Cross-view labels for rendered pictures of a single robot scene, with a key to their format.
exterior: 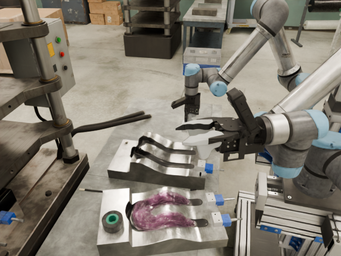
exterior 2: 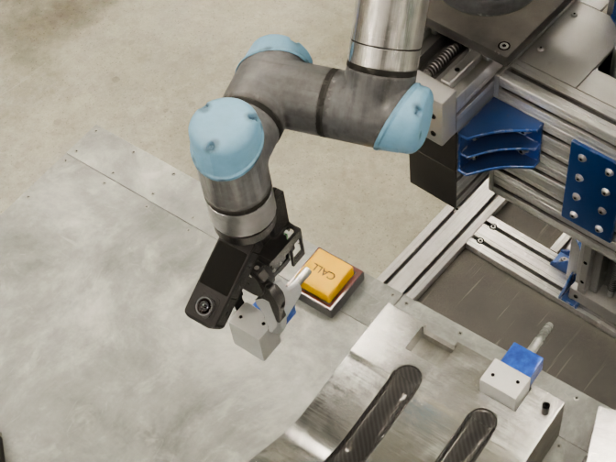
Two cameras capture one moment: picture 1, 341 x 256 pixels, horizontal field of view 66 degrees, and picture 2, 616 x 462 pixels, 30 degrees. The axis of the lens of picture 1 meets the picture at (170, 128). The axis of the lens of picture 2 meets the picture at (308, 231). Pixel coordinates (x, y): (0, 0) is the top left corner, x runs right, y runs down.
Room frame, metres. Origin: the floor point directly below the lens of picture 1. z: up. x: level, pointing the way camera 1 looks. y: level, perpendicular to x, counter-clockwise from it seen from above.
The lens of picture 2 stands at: (0.78, 0.51, 2.16)
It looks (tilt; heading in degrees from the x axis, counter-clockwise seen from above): 53 degrees down; 304
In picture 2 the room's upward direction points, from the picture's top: 9 degrees counter-clockwise
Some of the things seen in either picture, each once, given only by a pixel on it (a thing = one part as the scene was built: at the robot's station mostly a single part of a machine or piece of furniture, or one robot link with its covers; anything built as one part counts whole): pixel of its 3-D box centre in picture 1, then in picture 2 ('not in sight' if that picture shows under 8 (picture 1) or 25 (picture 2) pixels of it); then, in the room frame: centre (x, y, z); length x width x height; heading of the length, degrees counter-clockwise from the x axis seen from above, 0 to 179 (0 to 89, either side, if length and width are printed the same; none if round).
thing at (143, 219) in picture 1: (162, 209); not in sight; (0.71, 0.03, 0.90); 0.26 x 0.18 x 0.08; 97
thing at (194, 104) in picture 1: (192, 102); (254, 239); (1.28, -0.12, 1.09); 0.09 x 0.08 x 0.12; 80
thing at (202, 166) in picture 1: (210, 168); (523, 360); (0.96, -0.20, 0.89); 0.13 x 0.05 x 0.05; 80
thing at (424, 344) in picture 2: not in sight; (432, 352); (1.08, -0.18, 0.87); 0.05 x 0.05 x 0.04; 80
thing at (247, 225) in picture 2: (191, 89); (238, 201); (1.28, -0.11, 1.17); 0.08 x 0.08 x 0.05
